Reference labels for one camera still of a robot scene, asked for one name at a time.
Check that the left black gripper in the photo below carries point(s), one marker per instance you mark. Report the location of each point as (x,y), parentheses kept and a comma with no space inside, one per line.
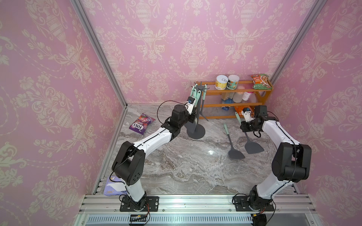
(192,117)

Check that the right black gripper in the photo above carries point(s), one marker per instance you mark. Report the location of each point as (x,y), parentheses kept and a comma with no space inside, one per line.
(244,126)

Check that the grey spatula mint handle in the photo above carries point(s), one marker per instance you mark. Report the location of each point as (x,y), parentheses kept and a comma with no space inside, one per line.
(203,95)
(250,146)
(233,153)

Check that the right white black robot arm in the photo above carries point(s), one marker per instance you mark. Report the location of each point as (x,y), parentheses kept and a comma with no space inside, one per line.
(290,164)

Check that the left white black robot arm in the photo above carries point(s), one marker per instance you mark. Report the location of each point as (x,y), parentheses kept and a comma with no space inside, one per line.
(129,162)

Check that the grey utensil rack stand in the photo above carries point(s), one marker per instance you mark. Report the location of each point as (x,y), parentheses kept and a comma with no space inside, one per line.
(195,130)

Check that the orange snack packet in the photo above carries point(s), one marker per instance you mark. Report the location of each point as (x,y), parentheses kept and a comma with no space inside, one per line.
(239,110)

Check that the white pink bottle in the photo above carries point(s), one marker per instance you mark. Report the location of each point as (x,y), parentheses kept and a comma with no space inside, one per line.
(246,96)

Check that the white plastic bottle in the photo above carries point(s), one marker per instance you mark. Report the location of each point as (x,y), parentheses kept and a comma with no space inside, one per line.
(237,98)

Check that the wooden orange shelf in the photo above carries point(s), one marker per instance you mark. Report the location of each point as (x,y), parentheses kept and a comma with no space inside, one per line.
(220,104)

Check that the red green snack packet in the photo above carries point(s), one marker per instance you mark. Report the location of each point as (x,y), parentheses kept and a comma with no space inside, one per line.
(261,82)

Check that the yellow tin can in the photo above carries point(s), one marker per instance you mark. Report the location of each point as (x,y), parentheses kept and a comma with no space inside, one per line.
(221,82)

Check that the green tin can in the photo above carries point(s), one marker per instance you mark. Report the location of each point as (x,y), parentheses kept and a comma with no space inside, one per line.
(233,80)

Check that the purple candy bag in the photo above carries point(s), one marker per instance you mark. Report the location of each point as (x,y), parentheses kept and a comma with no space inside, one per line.
(141,124)

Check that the purple tissue packet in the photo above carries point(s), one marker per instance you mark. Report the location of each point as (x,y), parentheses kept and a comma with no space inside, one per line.
(114,186)

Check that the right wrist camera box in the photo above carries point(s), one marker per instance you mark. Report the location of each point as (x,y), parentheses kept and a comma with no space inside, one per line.
(247,114)

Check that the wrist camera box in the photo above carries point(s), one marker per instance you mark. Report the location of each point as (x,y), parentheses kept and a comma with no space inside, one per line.
(247,114)
(191,103)

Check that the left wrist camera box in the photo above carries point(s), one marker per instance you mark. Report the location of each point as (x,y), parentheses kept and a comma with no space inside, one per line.
(191,103)

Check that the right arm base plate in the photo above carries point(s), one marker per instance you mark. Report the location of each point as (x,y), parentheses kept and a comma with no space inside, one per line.
(245,204)

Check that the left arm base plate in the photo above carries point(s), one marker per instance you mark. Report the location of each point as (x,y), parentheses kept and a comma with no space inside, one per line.
(147,203)

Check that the aluminium front rail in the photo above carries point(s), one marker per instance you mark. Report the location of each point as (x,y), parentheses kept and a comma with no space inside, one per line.
(198,210)

